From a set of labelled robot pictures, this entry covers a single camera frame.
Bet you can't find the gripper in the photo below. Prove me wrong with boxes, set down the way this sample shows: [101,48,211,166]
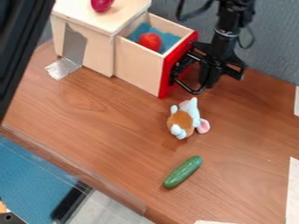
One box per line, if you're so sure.
[189,40,248,89]

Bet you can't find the red-fronted drawer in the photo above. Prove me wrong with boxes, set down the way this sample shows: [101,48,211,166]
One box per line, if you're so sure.
[113,11,207,99]

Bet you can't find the blue cloth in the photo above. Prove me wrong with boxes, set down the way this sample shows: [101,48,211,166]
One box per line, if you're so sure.
[124,22,183,55]

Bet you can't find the plush animal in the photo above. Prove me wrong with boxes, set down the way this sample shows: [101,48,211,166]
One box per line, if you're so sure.
[165,96,212,141]

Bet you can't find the red toy tomato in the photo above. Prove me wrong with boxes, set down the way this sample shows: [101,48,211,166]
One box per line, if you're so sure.
[136,32,164,53]

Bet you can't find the green toy cucumber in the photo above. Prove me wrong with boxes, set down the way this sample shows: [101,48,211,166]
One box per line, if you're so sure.
[161,155,205,189]

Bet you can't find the white cabinet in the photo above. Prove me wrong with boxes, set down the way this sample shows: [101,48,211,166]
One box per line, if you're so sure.
[49,0,154,79]

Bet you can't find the magenta toy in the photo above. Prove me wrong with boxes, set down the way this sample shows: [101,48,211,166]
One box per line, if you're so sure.
[89,0,117,14]

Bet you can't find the silver tape strip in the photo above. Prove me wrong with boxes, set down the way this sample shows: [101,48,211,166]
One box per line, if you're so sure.
[43,23,89,81]

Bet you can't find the black panel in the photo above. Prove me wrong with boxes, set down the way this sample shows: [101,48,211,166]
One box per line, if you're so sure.
[0,0,57,121]

